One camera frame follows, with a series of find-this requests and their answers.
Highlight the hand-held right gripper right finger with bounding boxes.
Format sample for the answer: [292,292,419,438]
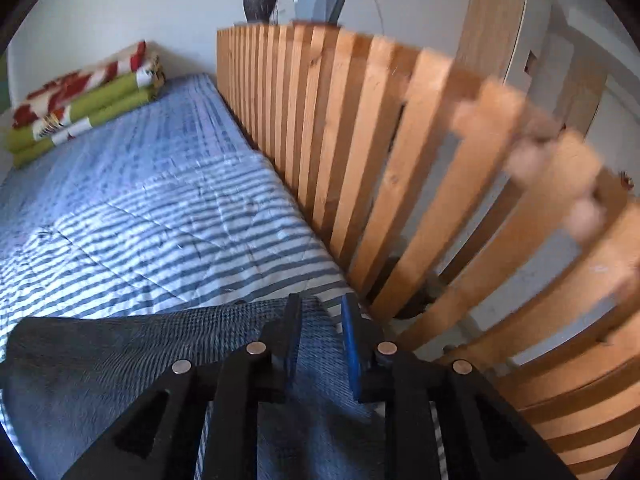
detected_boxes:
[341,292,576,480]

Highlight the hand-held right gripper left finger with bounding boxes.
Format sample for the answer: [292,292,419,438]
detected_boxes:
[62,292,303,480]

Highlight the grey pants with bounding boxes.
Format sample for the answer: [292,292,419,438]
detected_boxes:
[0,296,441,480]

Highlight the blue white striped bedspread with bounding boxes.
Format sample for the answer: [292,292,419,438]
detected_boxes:
[0,72,448,480]

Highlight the folded green red printed blanket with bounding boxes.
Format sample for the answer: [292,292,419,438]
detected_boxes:
[5,40,168,168]

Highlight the dark vase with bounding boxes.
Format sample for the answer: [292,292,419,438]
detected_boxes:
[243,0,279,25]

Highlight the wooden slatted bed rail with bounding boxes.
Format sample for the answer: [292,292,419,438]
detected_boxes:
[216,22,640,480]

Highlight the wooden door frame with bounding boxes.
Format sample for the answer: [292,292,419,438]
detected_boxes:
[455,0,608,136]

